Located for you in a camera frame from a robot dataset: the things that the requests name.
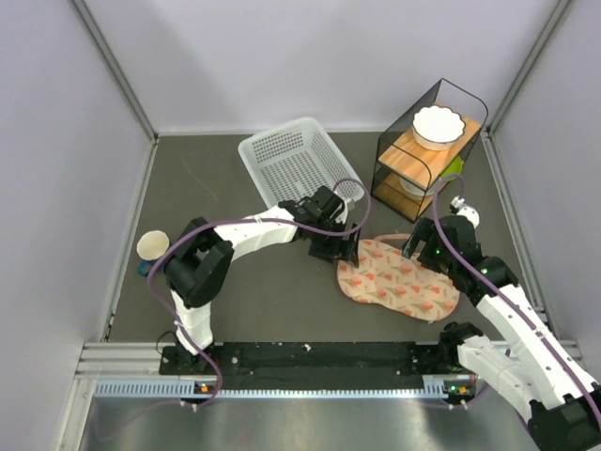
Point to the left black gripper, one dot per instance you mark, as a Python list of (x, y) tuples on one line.
[(345, 249)]

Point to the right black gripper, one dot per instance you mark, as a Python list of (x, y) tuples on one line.
[(424, 256)]

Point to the floral mesh laundry bag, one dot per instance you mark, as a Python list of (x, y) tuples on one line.
[(386, 278)]

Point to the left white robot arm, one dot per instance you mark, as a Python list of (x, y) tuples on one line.
[(196, 266)]

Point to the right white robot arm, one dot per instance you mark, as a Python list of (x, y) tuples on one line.
[(557, 400)]

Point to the white bowl lower shelf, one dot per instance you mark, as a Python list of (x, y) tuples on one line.
[(415, 189)]

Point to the green plate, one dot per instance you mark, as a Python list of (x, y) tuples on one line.
[(454, 167)]

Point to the white plastic perforated basket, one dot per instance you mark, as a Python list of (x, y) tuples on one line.
[(293, 160)]

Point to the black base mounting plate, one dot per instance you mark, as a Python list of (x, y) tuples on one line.
[(333, 365)]

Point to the white scalloped bowl top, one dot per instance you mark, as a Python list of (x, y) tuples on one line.
[(437, 128)]

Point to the beige paper cup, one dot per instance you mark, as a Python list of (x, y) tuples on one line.
[(152, 245)]

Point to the blue object under cup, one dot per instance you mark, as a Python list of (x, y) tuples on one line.
[(144, 268)]

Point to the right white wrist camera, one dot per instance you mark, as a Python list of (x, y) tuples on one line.
[(460, 207)]

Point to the black wire wooden shelf rack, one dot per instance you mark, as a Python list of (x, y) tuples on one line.
[(399, 155)]

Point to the perforated metal cable tray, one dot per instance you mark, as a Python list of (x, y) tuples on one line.
[(189, 389)]

